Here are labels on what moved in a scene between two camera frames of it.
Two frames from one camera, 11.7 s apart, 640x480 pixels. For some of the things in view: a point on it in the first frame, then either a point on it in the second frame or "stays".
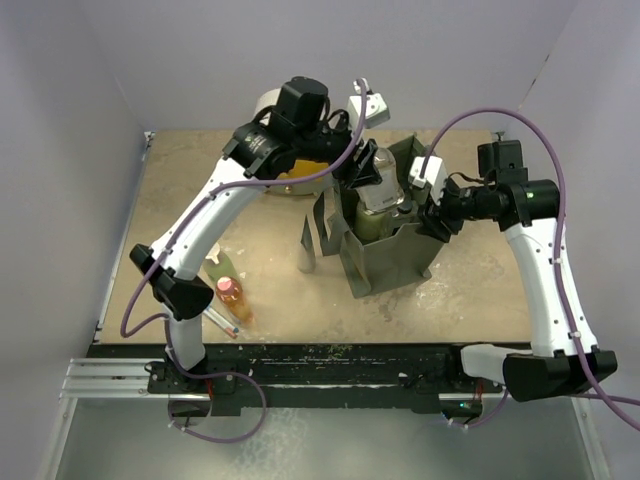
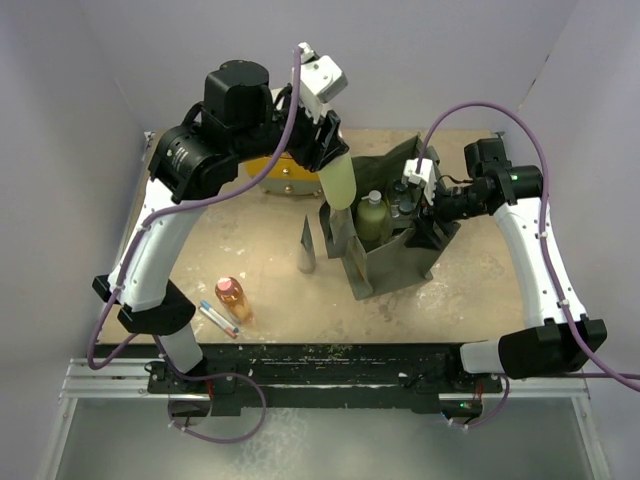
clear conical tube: [306, 259] stays
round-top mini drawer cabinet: [300, 167] stays
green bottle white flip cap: [218, 264] -> [339, 181]
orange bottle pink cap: [230, 292] stays
